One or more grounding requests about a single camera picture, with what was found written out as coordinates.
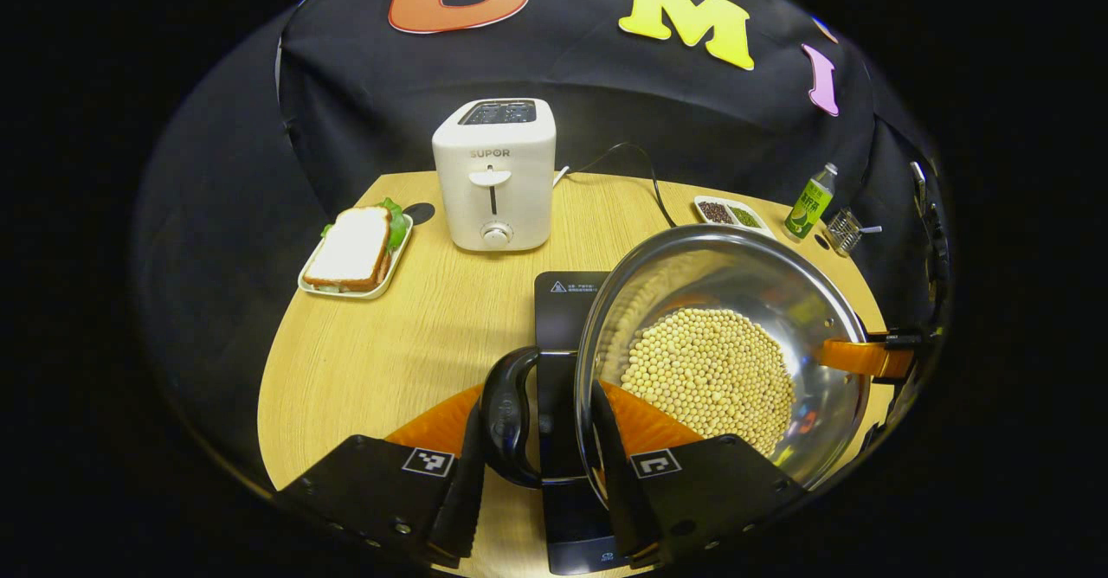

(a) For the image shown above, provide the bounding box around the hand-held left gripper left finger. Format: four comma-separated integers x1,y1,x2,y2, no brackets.
274,382,486,570

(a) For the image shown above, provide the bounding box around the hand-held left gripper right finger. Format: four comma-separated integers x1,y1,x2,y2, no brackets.
590,378,811,568

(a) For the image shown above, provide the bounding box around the stainless steel pot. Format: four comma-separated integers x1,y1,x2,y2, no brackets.
480,222,874,511

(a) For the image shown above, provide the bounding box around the black induction cooktop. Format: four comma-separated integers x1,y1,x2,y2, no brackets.
533,270,643,577

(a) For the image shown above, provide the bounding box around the pile of soybeans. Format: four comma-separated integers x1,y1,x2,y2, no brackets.
620,307,796,459

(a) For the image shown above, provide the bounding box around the grey metal stand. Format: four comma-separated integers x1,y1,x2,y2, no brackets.
907,160,952,304

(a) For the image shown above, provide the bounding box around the green label drink bottle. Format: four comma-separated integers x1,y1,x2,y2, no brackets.
783,162,840,242

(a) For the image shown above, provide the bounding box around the white divided grain tray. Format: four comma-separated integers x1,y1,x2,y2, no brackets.
692,195,775,238

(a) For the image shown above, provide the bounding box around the white rectangular plate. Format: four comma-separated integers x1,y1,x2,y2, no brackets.
297,209,416,301

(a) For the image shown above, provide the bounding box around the white bread sandwich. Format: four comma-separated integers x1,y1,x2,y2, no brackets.
302,197,410,294

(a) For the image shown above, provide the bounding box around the white toaster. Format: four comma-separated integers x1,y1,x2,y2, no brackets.
431,97,558,254

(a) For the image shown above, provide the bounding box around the metal wire utensil holder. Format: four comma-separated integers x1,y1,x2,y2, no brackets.
824,207,866,257

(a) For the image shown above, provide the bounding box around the black power cable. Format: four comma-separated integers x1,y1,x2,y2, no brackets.
570,142,679,229

